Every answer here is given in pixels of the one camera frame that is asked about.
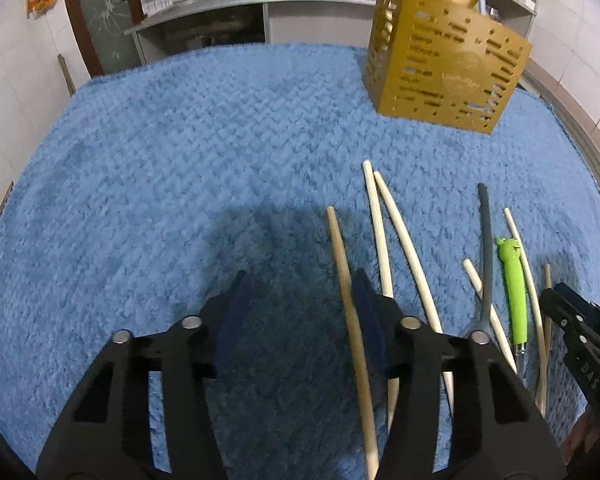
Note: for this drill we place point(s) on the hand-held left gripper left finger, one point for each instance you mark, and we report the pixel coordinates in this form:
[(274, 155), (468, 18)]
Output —
[(232, 320)]

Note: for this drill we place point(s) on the blue fluffy mat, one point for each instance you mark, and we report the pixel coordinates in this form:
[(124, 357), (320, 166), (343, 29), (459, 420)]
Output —
[(180, 160)]

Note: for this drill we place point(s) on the dark door with brown frame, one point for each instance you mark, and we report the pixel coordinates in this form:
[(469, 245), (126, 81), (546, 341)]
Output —
[(105, 20)]

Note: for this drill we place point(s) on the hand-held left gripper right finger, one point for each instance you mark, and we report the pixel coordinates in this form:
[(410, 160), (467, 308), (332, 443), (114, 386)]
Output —
[(367, 310)]

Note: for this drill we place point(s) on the yellow perforated utensil holder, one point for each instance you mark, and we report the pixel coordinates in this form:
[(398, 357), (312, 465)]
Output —
[(445, 60)]

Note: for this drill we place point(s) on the person's right hand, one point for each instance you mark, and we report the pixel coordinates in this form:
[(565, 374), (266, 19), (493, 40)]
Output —
[(577, 440)]

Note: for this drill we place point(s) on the grey kitchen counter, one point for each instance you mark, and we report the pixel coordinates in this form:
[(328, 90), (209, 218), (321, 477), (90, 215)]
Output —
[(220, 2)]

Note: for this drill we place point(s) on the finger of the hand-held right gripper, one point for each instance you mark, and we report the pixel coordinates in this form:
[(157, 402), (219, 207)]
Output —
[(585, 340)]

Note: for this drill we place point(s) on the wooden chopstick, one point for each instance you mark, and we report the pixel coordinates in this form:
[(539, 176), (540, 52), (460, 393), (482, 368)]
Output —
[(405, 245), (377, 230), (547, 310), (475, 280), (352, 320), (522, 260)]

